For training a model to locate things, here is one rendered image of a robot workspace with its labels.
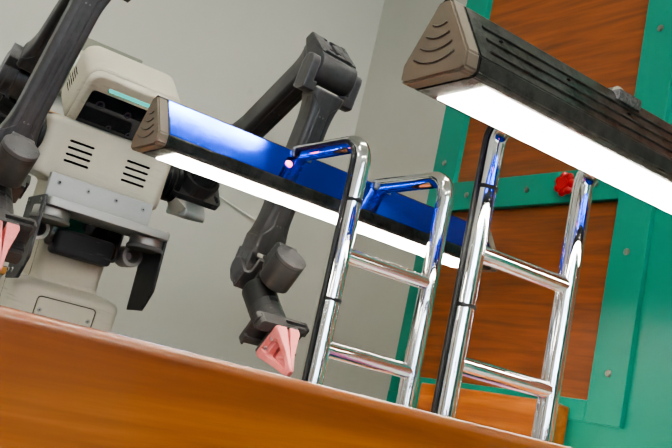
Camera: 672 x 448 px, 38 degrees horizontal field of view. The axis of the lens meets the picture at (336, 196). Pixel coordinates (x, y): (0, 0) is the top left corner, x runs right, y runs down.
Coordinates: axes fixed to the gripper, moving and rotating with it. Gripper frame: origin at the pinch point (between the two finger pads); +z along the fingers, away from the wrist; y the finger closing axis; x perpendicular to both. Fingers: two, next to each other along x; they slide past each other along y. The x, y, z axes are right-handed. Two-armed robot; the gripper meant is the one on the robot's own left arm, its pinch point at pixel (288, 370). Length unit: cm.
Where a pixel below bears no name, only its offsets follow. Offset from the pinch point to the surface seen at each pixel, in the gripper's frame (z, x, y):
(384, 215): -2.3, -30.2, -1.0
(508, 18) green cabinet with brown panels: -60, -54, 41
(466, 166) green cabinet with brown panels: -43, -28, 41
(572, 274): 32, -48, -1
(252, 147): -5.5, -31.3, -24.1
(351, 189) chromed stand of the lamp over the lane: 8.5, -37.2, -16.6
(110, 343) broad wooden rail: 81, -64, -74
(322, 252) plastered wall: -186, 84, 132
